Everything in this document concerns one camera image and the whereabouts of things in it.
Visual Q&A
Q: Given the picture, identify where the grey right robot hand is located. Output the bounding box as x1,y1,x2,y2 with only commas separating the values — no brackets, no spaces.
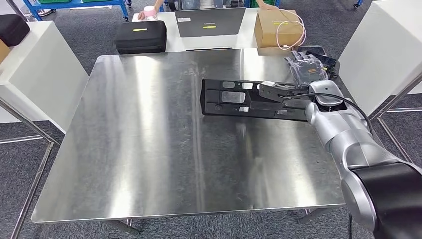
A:
284,50,329,89

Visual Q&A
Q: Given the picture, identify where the long black plastic part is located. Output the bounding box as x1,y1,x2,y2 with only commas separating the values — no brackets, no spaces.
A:
200,78,312,122

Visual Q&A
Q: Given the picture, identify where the stainless steel workbench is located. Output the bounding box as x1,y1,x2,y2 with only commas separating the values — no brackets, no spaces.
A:
31,47,347,235

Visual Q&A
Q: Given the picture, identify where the white block table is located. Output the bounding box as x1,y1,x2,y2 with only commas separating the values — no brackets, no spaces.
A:
337,0,422,117
0,20,90,134

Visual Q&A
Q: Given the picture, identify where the steel side table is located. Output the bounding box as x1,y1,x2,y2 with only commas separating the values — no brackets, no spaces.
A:
367,71,422,164

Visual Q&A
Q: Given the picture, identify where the grey laptop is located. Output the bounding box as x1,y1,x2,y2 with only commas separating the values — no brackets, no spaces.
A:
174,7,247,52

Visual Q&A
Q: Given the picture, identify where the white desk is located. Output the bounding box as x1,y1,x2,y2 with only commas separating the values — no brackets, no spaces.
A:
131,7,311,57

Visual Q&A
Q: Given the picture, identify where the pink cup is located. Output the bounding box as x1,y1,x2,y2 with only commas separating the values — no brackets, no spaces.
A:
143,5,158,21

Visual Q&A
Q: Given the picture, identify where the black zip case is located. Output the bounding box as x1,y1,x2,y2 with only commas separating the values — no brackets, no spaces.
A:
114,20,168,55
0,14,31,47

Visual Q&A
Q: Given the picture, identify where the small brown cardboard box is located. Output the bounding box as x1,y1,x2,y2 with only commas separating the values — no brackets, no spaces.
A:
0,39,11,65

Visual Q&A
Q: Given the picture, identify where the black device with handle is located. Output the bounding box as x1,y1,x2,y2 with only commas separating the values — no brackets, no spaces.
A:
295,45,340,80

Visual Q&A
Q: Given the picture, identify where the pink looped cable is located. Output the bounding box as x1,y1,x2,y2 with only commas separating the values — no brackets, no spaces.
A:
275,9,307,51

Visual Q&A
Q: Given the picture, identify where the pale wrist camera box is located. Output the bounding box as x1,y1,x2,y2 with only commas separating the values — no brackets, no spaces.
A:
257,80,298,104

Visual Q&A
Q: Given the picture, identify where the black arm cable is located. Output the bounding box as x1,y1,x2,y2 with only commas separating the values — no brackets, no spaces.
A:
280,92,373,136

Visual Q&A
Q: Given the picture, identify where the steel table frame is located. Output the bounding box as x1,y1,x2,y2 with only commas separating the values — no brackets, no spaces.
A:
0,97,62,239

